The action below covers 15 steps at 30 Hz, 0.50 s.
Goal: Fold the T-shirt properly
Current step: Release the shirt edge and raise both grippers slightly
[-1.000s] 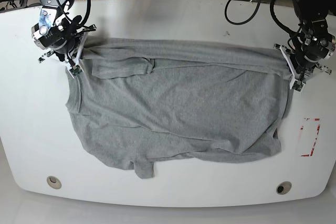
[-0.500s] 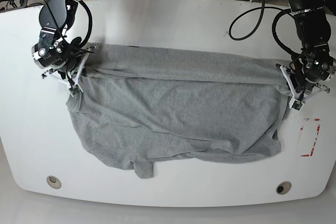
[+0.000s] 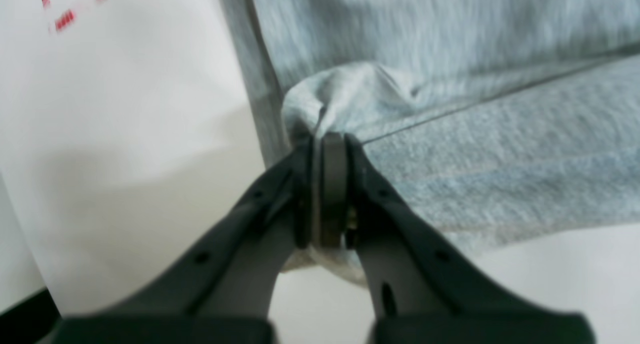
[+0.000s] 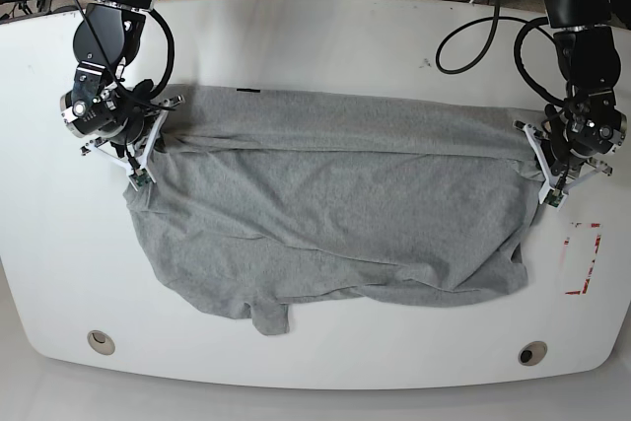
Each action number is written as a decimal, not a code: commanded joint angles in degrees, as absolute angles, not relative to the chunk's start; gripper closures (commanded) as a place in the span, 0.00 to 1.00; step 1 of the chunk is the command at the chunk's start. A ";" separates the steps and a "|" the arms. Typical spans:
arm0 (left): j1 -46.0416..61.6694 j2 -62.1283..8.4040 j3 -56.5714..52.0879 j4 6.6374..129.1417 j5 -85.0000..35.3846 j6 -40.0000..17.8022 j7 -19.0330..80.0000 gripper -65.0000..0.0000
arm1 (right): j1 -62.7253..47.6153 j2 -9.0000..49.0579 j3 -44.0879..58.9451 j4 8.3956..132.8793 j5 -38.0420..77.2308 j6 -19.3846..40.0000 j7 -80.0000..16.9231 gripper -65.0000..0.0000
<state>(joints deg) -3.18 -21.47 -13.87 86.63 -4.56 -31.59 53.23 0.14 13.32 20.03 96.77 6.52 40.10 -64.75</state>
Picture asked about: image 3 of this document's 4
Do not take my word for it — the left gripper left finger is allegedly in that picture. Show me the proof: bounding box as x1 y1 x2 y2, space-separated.
51 136 314 344

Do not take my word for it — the grey T-shirt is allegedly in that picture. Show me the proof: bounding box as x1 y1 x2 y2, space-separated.
221 0 640 255

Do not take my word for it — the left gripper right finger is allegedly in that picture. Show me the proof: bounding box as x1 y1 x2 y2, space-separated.
317 133 595 344

